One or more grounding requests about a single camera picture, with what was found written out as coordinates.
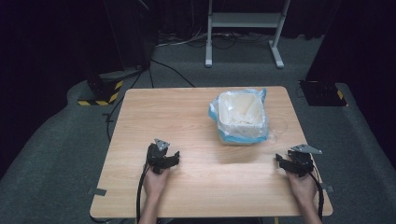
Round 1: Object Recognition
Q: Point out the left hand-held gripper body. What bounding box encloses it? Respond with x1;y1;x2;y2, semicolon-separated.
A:
147;138;176;175

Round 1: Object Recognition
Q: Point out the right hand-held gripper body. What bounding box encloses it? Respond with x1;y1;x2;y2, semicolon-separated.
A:
285;143;323;178

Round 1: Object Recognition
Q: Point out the person's left hand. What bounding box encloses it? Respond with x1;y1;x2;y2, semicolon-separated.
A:
142;166;171;201

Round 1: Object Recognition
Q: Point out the person's right hand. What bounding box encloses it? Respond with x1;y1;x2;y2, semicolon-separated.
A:
285;170;319;207

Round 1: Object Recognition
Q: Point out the clear plastic cup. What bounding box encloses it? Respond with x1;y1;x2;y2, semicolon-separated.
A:
266;117;290;145

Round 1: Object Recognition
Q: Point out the translucent blue trash bag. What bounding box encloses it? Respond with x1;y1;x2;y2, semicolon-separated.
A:
207;88;270;147

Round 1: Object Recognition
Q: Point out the white trash bin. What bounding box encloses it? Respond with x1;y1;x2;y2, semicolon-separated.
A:
217;91;268;145

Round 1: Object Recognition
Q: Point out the black striped stand base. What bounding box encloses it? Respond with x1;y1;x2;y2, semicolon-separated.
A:
77;74;124;107
298;79;348;107

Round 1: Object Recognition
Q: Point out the black upright column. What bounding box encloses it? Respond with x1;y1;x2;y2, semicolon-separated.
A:
104;0;158;73

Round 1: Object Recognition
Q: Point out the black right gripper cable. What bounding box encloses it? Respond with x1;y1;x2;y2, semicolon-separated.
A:
307;172;325;220

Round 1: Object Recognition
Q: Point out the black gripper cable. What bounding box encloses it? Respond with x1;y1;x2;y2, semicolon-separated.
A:
307;172;325;220
135;164;151;224

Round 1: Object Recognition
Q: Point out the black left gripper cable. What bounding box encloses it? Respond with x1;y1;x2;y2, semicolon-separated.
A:
135;164;151;224

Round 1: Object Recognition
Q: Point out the long black floor cable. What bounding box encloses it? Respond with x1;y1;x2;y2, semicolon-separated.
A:
102;69;145;143

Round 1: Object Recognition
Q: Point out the white floor cable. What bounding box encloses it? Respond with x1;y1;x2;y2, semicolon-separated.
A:
155;32;209;49

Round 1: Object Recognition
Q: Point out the bundle of black cables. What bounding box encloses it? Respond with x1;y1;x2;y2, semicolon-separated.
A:
186;31;273;50

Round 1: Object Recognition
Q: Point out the white metal stand frame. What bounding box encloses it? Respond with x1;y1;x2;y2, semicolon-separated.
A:
204;0;292;70

